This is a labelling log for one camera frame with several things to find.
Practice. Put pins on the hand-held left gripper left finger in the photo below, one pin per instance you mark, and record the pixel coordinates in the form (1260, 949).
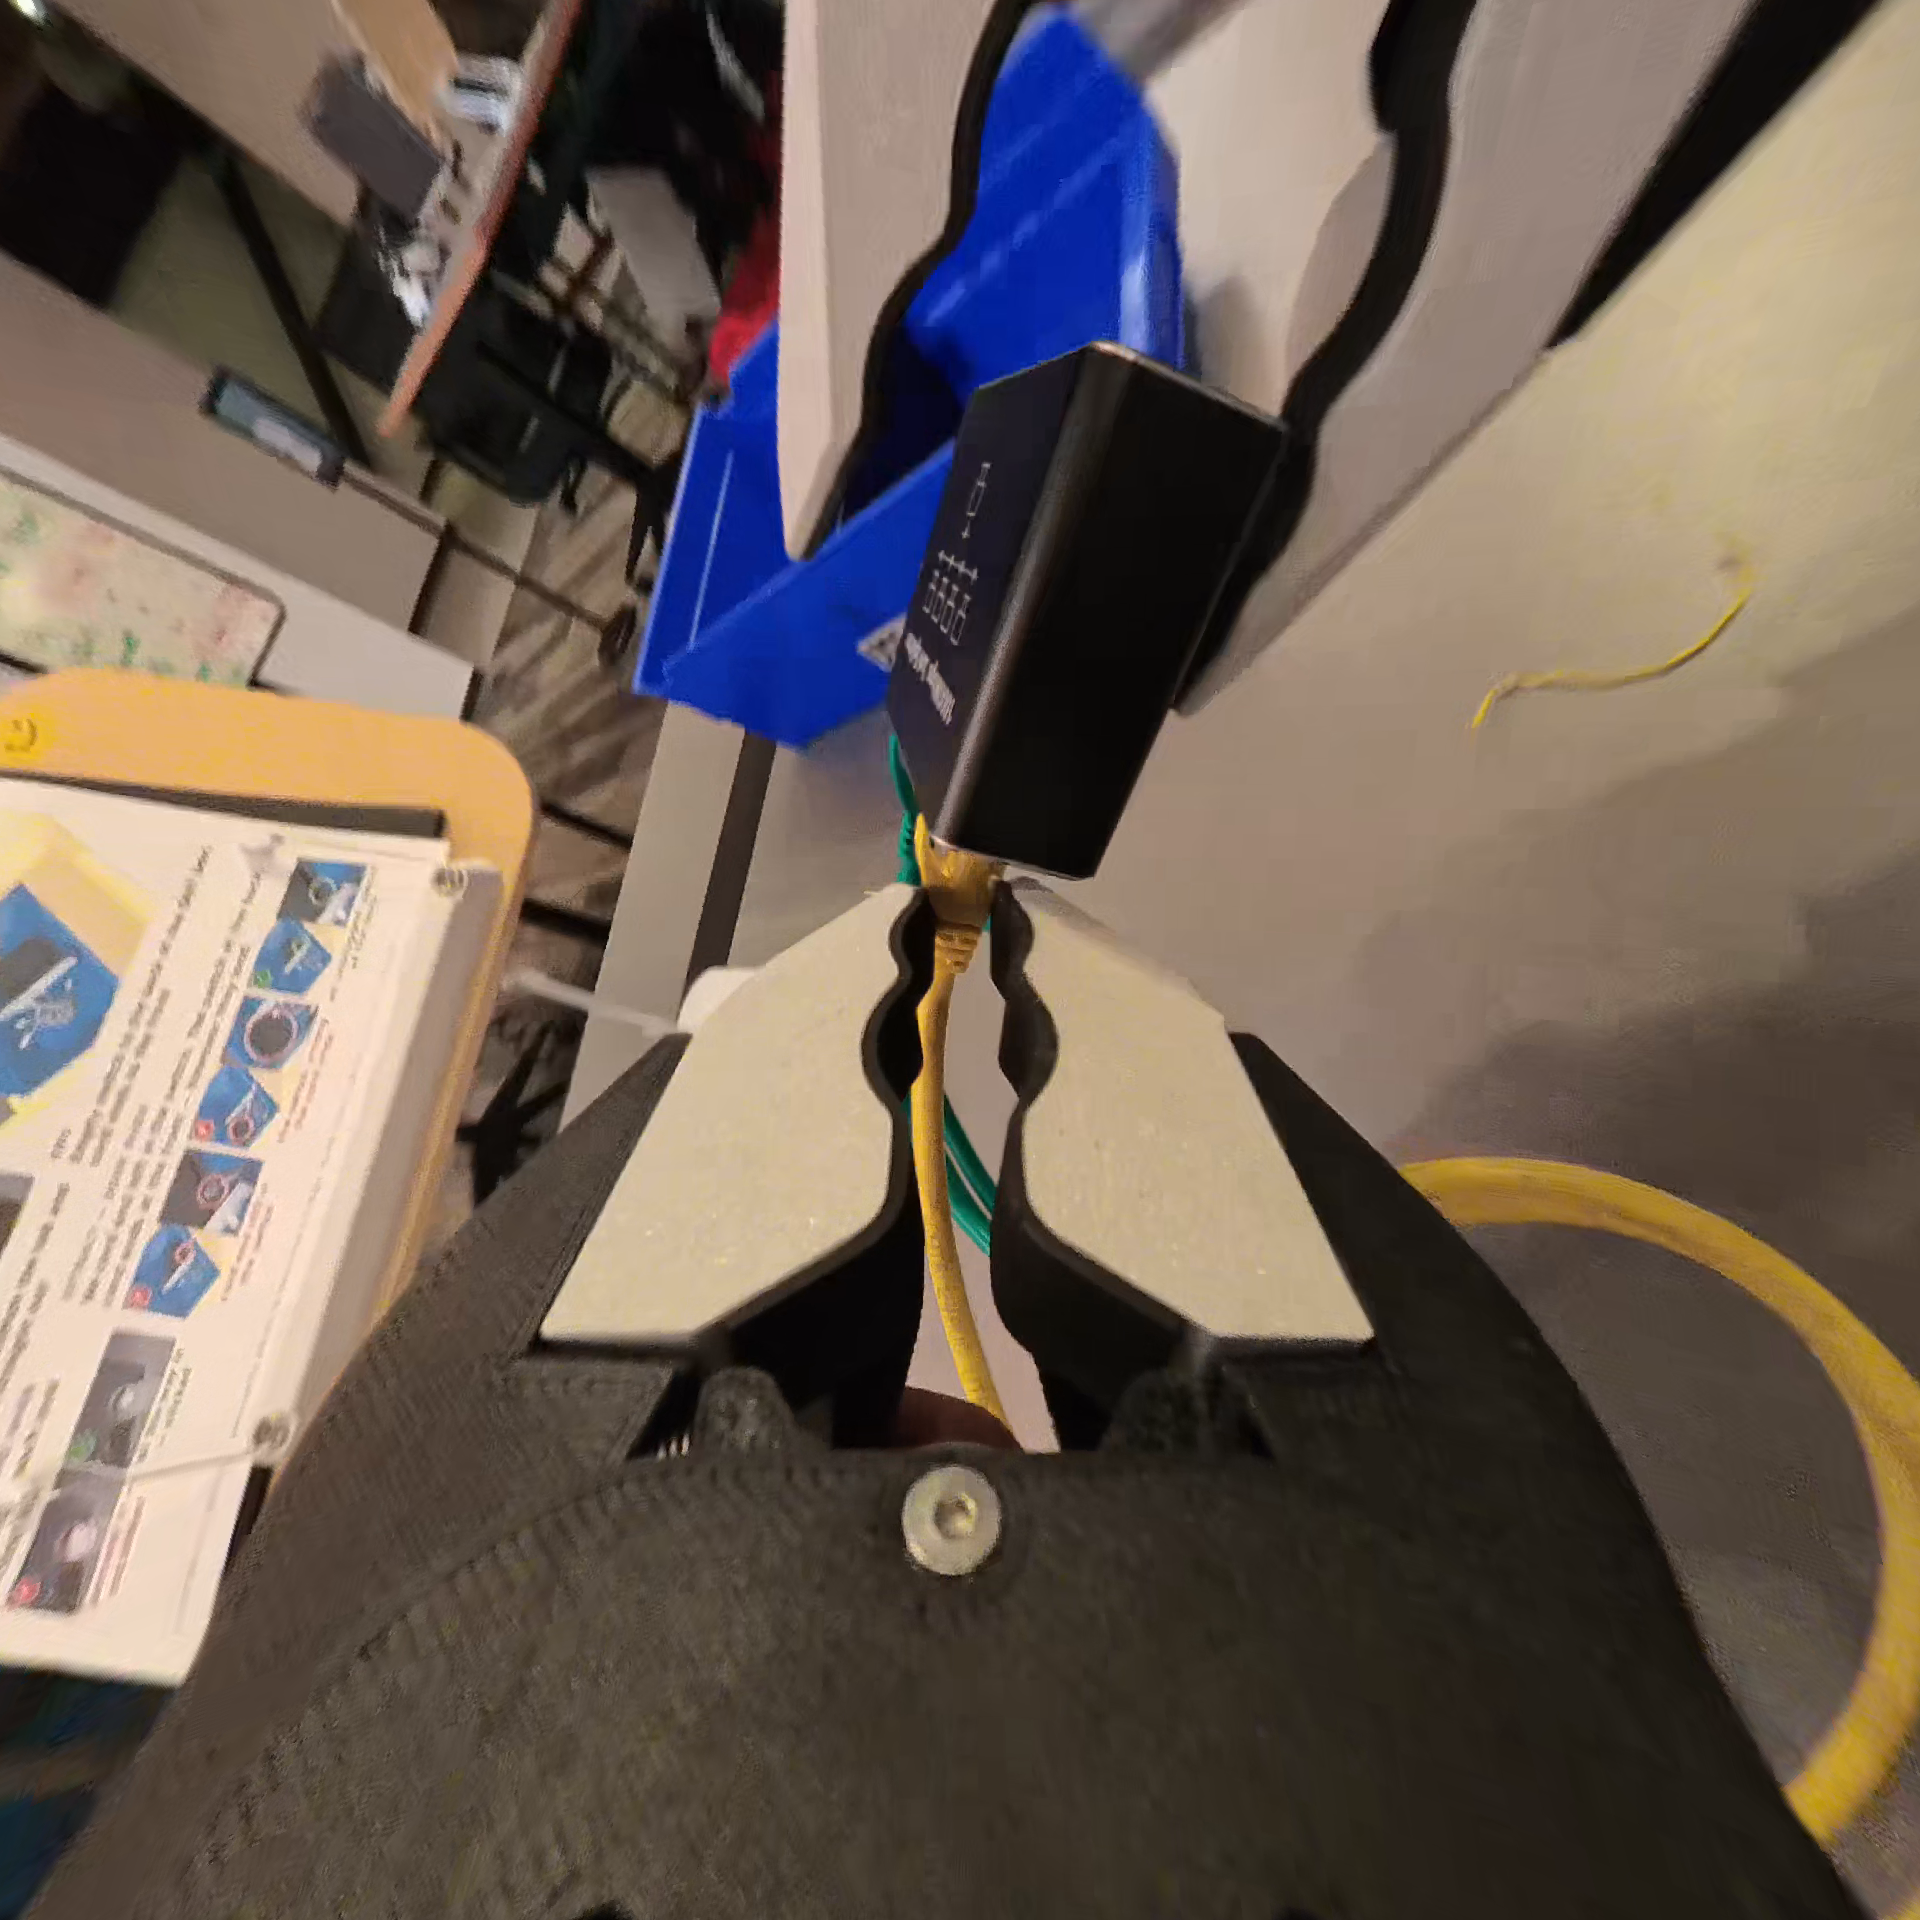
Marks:
(722, 1171)

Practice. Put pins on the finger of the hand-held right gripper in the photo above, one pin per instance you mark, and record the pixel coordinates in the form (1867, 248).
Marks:
(1500, 300)
(842, 229)

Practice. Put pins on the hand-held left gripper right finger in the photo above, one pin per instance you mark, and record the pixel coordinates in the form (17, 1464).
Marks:
(1169, 1171)

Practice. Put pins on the blue plastic bin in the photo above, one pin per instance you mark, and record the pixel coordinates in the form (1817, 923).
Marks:
(748, 648)

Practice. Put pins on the black ethernet splitter box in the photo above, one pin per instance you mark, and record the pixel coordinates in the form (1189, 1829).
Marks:
(1079, 632)

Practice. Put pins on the red plastic bin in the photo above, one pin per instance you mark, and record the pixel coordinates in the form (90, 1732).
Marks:
(740, 338)

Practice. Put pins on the wooden office desk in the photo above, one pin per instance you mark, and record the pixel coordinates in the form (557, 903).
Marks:
(486, 218)

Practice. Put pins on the laminated instruction sheet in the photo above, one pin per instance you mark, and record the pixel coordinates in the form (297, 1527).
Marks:
(227, 1125)

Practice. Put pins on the whiteboard with scribbles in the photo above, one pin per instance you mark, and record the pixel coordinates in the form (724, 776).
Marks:
(121, 585)

